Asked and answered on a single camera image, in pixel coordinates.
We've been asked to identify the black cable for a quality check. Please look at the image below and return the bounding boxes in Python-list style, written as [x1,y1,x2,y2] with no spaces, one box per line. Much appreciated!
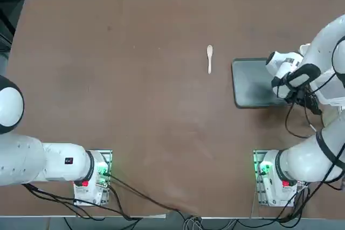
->
[106,172,202,219]
[23,183,135,220]
[285,100,326,138]
[280,178,345,224]

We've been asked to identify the white cable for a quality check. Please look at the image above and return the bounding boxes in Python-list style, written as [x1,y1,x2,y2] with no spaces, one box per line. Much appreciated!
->
[183,215,238,230]

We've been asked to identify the grey-green rectangular tray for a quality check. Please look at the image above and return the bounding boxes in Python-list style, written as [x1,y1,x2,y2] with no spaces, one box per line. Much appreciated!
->
[231,57,291,109]

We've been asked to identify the white plastic spoon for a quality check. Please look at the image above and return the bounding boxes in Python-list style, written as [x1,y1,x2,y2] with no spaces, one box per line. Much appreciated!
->
[206,45,214,74]

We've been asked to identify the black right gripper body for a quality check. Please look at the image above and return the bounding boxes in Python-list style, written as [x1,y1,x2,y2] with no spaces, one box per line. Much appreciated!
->
[286,85,311,104]

